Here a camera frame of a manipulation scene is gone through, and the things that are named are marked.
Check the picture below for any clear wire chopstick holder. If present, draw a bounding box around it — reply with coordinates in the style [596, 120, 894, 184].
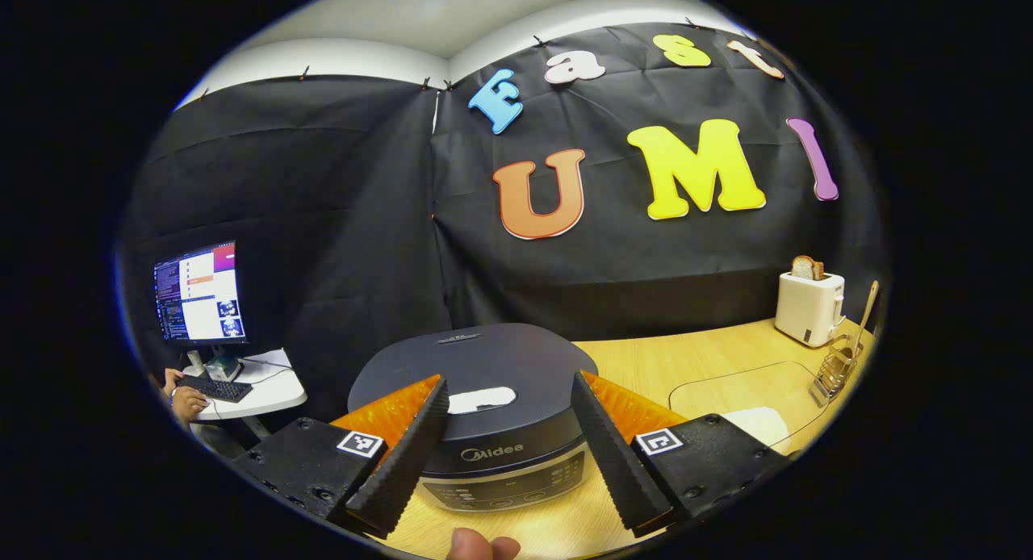
[809, 334, 865, 408]

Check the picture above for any dark grey rice cooker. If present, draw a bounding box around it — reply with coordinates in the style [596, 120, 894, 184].
[347, 324, 600, 514]

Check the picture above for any wooden spoon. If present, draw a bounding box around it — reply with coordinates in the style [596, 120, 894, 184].
[851, 280, 881, 361]

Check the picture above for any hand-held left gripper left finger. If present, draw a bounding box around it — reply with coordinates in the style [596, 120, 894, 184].
[234, 374, 450, 538]

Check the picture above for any white toaster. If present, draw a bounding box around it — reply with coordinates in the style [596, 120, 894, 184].
[775, 271, 847, 349]

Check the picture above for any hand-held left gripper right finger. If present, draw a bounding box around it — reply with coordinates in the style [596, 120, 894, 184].
[571, 370, 793, 538]

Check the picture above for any white side table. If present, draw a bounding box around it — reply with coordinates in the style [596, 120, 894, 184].
[182, 349, 308, 441]

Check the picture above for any black keyboard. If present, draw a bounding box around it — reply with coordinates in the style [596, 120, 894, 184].
[176, 373, 254, 404]

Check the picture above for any clear plastic container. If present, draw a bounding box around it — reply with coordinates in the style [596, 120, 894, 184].
[668, 361, 833, 457]

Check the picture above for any computer monitor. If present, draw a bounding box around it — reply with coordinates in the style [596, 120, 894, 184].
[153, 240, 249, 345]

